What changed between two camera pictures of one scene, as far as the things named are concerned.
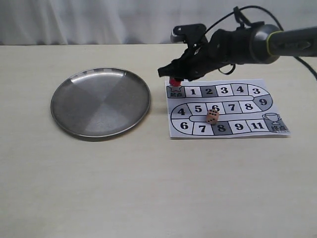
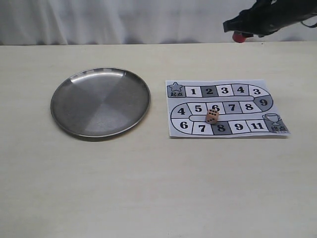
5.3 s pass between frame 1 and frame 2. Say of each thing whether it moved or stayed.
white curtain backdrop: stayed
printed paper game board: stayed
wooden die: stayed
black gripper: moved
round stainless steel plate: stayed
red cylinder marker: moved
